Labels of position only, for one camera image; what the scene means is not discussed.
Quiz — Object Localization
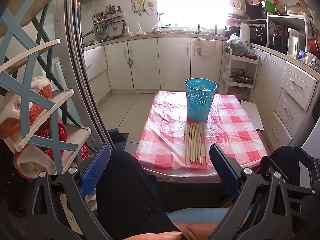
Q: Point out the red white checked tablecloth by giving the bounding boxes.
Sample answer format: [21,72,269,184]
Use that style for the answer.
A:
[134,91,268,172]

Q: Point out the red pan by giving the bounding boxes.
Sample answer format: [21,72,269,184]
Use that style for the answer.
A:
[307,38,320,56]

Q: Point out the black frying pan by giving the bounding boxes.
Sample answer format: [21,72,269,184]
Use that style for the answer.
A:
[82,29,96,46]

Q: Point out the white lower door cabinets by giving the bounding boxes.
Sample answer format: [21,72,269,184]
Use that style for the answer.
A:
[104,37,225,92]

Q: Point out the white cabinet with small drawers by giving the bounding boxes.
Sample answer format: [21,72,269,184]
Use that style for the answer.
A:
[250,46,320,157]

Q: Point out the black microwave oven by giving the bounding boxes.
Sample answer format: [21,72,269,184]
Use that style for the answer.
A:
[244,0,267,20]

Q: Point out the dark blue dustpan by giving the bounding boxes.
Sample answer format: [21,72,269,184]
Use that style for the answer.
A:
[107,128,129,143]

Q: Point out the white low table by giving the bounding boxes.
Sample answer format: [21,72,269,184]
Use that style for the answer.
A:
[140,165,269,184]

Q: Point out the white electric water boiler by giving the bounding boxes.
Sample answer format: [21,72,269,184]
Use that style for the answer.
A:
[287,28,307,58]

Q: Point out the grey sliding door frame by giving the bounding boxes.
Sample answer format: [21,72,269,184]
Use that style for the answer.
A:
[54,0,118,153]

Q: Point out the white countertop shelf rack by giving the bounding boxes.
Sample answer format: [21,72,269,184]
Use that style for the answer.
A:
[266,13,313,56]

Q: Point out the dark cooking pot with lid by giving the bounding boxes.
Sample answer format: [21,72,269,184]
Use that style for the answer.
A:
[229,72,254,85]

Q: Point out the person's left hand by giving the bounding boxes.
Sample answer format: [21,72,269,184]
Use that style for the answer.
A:
[114,222,227,240]

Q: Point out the white hanging waste bin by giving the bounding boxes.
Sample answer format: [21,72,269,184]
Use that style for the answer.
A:
[191,37,217,58]

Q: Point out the white red plush slipper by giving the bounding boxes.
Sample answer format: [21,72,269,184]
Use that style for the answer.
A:
[14,144,57,180]

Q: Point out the mop with orange blue handle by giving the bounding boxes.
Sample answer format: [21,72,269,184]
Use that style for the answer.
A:
[76,1,82,46]

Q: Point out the dark blue box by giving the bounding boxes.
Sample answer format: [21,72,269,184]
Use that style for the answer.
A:
[297,50,311,63]

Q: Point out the green filled plastic bag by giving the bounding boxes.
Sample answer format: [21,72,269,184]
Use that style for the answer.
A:
[226,33,251,56]

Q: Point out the blue chair cushion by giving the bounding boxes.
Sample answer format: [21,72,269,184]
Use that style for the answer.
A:
[166,206,232,225]

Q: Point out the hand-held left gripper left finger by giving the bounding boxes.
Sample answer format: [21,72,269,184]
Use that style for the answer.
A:
[25,144,112,240]

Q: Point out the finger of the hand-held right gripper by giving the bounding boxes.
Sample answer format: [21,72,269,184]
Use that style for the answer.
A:
[290,144,320,240]

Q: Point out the bright kitchen window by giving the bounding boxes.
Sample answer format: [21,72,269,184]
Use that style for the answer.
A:
[155,0,245,28]

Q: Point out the green cutting board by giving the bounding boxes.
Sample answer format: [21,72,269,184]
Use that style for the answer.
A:
[265,0,276,16]

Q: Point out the beige kitchen countertop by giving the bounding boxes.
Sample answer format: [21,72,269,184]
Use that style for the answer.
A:
[82,31,320,75]

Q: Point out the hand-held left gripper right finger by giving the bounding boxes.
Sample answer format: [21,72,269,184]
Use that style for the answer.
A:
[209,143,296,240]

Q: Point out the white cabinet with wide drawers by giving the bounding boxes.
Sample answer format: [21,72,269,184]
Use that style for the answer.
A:
[83,45,112,103]

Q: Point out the wall rack with kitchen utensils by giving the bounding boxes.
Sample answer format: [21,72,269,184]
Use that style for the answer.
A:
[92,4,125,42]

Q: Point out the black countertop appliance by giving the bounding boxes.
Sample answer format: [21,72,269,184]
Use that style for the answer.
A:
[249,24,267,47]

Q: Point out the black stock pot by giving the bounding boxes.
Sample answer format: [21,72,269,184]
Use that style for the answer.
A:
[271,33,288,53]

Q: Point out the white trolley cart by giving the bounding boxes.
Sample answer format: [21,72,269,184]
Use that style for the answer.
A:
[222,45,258,101]

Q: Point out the white thermos jug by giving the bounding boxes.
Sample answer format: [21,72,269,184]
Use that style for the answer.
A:
[236,20,251,43]

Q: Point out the blue perforated plastic bucket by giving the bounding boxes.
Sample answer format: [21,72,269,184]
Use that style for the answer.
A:
[185,78,218,121]

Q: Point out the orange white plush slipper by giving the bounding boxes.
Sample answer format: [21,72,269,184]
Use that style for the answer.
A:
[30,77,53,99]
[0,91,34,138]

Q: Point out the white flat board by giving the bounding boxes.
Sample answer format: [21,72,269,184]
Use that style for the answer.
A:
[240,100,265,131]

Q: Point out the person's left leg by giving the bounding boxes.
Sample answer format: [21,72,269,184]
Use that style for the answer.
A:
[96,149,183,240]

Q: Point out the bunch of bamboo chopsticks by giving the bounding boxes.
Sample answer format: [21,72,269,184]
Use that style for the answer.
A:
[184,123,208,165]

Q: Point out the water heater hoses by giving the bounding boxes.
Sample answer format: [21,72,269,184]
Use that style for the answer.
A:
[130,0,154,17]

